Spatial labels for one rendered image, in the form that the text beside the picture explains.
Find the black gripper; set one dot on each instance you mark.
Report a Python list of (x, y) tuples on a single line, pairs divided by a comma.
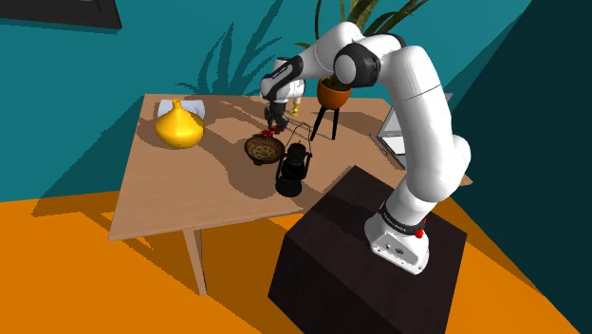
[(276, 111)]

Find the wooden table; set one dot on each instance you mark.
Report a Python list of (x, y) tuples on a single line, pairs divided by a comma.
[(185, 185)]

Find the grey laptop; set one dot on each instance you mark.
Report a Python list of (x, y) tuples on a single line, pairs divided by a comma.
[(393, 139)]

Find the black lantern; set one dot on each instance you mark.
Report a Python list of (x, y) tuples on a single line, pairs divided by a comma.
[(290, 173)]

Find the small red thing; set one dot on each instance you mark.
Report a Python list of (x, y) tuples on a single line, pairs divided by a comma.
[(268, 132)]

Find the yellow gourd vase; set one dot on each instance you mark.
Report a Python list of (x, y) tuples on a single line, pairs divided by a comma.
[(179, 129)]

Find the small yellow figure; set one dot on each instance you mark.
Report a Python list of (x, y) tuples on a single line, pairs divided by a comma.
[(295, 109)]

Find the dark framed wall picture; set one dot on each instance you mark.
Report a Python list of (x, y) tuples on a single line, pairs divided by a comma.
[(60, 11)]

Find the brown woven bowl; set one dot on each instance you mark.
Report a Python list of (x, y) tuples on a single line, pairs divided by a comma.
[(264, 149)]

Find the potted plant on black legs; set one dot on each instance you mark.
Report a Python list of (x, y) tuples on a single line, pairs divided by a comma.
[(333, 96)]

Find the dark robot stand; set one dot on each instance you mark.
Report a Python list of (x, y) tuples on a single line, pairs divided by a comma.
[(351, 277)]

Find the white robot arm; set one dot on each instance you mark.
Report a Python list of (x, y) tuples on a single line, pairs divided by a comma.
[(416, 115)]

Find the pale blue flat box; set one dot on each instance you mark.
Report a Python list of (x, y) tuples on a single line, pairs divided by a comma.
[(196, 107)]

